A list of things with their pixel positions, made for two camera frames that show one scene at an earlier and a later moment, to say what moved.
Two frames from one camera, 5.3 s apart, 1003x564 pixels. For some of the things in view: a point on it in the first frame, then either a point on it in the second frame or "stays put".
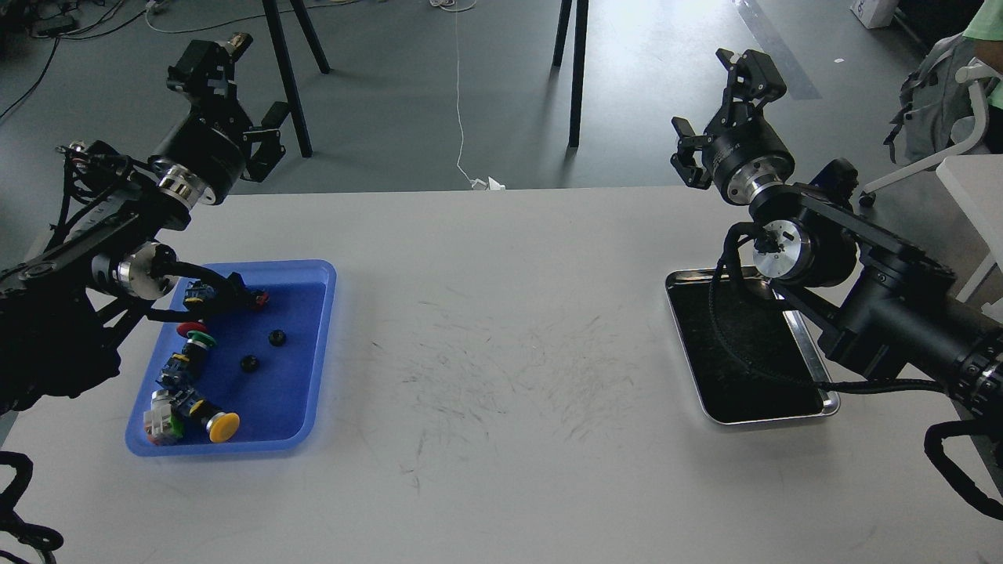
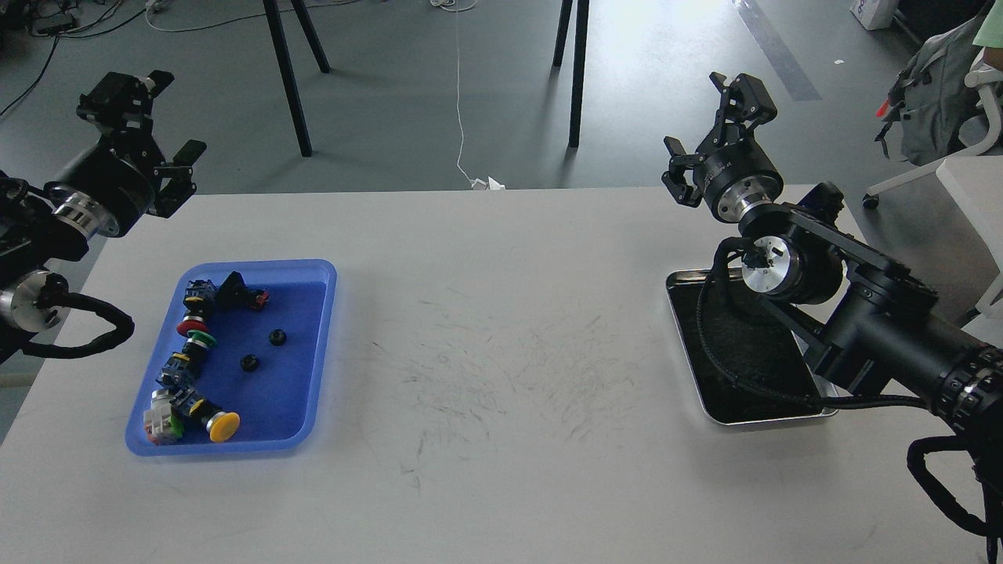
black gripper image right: (749, 154) -> (735, 176)
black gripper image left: (203, 157) -> (109, 186)
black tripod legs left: (274, 20) stays put
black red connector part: (236, 296) stays put
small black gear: (277, 338) stays put
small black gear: (249, 363) stays put
